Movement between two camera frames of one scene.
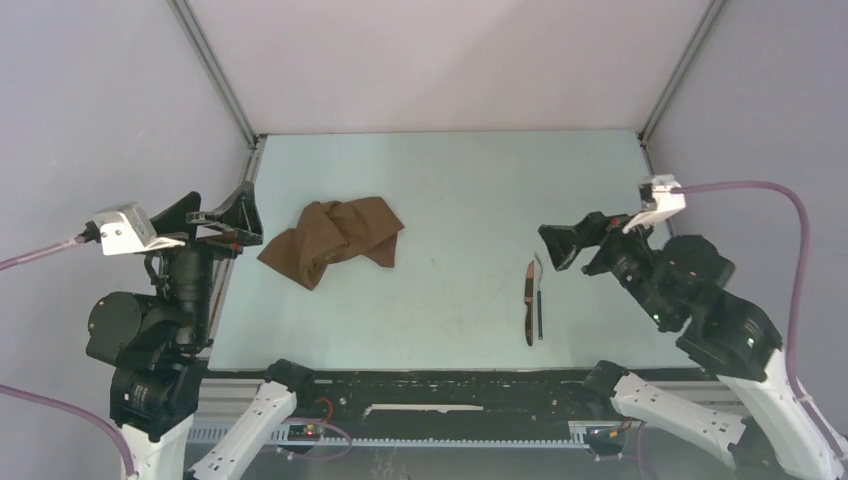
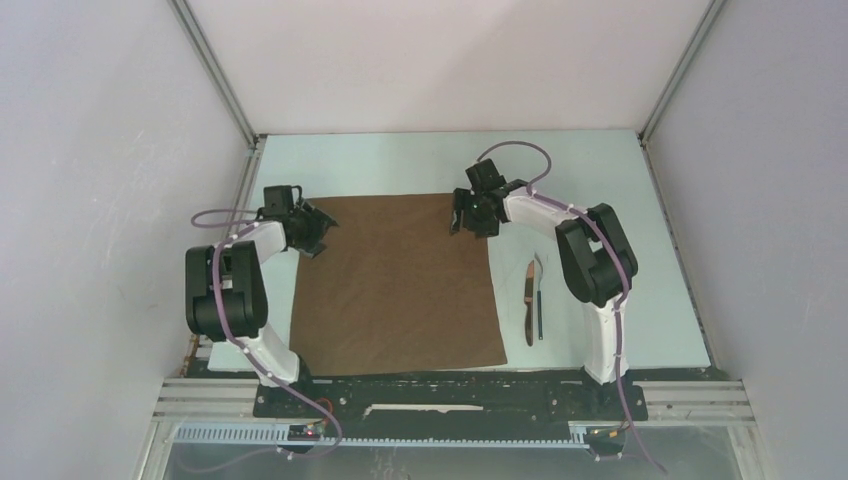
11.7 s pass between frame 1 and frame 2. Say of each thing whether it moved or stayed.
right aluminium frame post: stayed
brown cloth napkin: moved
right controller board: stayed
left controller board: stayed
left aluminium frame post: stayed
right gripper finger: moved
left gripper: moved
